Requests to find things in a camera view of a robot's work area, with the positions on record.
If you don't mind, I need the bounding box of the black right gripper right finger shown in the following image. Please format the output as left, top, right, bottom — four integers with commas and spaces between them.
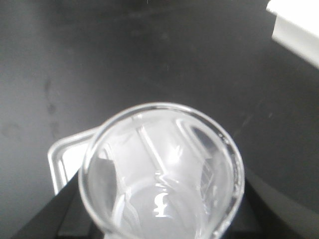
224, 171, 319, 239

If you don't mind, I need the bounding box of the clear glass beaker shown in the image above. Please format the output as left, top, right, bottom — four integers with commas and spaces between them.
78, 102, 245, 239

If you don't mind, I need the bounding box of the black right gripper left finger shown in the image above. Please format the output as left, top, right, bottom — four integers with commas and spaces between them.
12, 174, 115, 239

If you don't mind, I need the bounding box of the silver metal tray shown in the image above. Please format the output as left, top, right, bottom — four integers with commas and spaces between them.
47, 127, 98, 195

